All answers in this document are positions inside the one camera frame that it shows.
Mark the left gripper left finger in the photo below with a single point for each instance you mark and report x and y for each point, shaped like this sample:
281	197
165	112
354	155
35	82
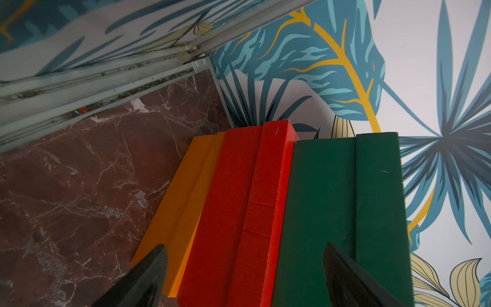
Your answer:
142	285

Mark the green shoebox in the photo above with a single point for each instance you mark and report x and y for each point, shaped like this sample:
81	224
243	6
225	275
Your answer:
348	192

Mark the red shoebox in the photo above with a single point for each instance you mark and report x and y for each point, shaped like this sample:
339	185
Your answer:
234	256

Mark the orange shoebox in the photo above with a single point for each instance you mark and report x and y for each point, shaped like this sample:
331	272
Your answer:
176	220

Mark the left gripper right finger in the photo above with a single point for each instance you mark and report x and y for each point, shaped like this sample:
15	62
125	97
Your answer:
350	285

